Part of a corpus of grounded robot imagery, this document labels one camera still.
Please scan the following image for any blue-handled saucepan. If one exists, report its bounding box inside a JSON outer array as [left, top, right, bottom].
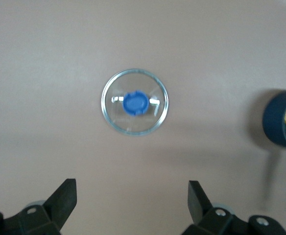
[[262, 89, 286, 170]]

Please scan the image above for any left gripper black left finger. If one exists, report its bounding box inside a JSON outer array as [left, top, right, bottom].
[[0, 178, 78, 235]]

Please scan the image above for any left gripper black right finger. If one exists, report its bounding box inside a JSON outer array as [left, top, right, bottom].
[[188, 180, 286, 235]]

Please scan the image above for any glass lid with blue knob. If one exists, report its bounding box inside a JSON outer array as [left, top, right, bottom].
[[100, 68, 169, 137]]

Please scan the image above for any brown table cloth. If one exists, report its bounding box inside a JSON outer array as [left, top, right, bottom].
[[0, 0, 286, 235]]

